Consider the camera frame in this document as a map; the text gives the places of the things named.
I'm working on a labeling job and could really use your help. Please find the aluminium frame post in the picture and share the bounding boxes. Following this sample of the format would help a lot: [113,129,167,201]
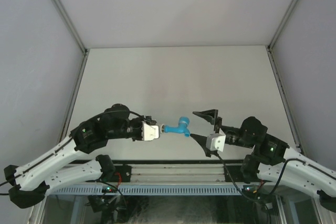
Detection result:
[35,0,87,53]
[267,0,316,51]

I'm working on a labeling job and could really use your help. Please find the white pipe elbow fitting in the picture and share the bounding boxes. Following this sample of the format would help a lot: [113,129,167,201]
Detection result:
[158,124,165,133]

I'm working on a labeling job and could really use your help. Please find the right aluminium frame post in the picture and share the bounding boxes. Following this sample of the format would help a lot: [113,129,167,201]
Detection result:
[267,0,316,51]

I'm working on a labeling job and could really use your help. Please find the aluminium front rail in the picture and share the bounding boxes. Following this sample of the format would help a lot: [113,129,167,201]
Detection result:
[113,160,245,184]

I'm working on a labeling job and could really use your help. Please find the black camera cable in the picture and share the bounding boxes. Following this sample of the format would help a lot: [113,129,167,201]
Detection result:
[0,110,148,196]
[216,153,289,204]

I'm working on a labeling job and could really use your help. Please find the blue water faucet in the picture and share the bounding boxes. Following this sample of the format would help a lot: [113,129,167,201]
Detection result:
[162,116,191,137]

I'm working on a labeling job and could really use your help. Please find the black left camera cable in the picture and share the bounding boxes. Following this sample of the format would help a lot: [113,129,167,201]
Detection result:
[0,110,148,196]

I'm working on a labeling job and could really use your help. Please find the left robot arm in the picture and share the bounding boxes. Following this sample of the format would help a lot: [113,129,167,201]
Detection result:
[4,104,161,209]

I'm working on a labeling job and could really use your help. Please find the left aluminium frame post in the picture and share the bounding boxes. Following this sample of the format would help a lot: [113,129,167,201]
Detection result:
[35,0,87,53]

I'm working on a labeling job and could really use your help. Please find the black right camera cable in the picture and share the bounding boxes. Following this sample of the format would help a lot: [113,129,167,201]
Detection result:
[216,153,289,204]

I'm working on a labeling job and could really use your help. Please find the blue slotted cable duct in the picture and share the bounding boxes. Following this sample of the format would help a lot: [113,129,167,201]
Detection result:
[53,184,240,196]

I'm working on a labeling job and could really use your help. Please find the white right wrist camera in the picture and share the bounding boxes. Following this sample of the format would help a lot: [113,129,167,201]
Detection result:
[206,133,226,152]

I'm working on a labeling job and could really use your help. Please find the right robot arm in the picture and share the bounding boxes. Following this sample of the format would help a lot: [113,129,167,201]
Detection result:
[191,109,335,212]

